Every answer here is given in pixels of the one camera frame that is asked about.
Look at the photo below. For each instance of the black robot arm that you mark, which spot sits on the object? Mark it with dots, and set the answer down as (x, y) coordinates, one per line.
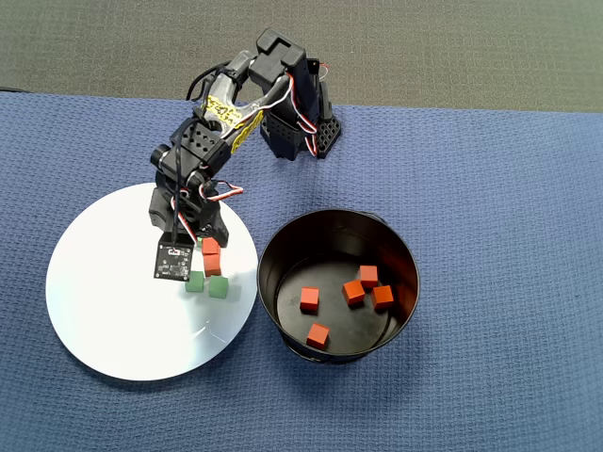
(278, 52)

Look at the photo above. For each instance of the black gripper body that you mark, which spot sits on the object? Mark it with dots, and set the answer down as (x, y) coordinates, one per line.
(218, 229)

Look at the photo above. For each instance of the blue woven tablecloth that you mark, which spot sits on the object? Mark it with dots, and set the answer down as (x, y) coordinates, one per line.
(471, 235)

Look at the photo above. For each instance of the black metal bucket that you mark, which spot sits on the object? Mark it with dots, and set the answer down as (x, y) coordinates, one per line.
(339, 221)

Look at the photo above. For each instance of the red cube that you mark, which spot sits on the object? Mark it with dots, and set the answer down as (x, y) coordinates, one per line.
(318, 336)
(212, 266)
(309, 299)
(369, 276)
(210, 246)
(382, 297)
(353, 292)

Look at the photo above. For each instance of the white round plate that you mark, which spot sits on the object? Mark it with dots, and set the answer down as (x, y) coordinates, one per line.
(118, 320)

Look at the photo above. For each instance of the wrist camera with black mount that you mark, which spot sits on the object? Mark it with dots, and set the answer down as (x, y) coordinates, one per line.
(173, 259)

